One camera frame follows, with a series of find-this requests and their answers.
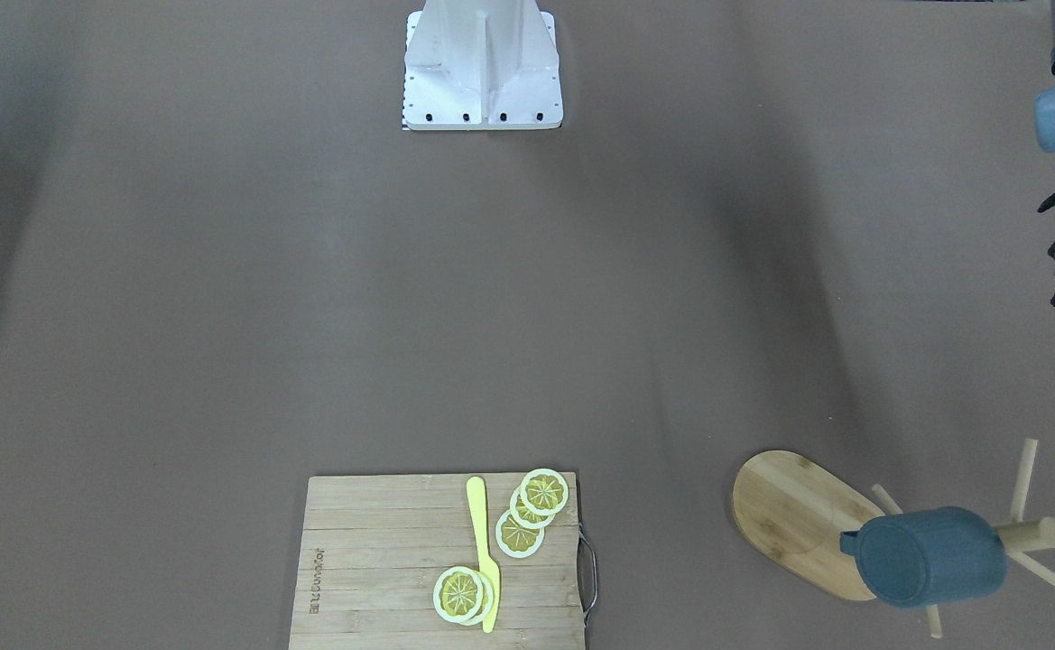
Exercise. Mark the blue mug yellow inside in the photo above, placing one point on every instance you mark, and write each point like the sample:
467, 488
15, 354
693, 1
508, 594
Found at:
915, 560

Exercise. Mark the wooden cup rack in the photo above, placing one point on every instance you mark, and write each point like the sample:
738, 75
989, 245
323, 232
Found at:
793, 511

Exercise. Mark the lemon slice middle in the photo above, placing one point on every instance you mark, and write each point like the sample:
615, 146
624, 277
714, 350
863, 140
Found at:
524, 516

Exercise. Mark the yellow plastic knife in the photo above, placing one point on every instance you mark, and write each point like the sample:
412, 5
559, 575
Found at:
476, 494

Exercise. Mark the lemon slice under front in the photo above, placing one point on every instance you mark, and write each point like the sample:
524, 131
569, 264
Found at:
486, 604

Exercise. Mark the bamboo cutting board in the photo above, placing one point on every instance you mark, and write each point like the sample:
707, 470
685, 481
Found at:
373, 548

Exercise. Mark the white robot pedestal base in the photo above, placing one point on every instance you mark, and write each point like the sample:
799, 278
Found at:
481, 66

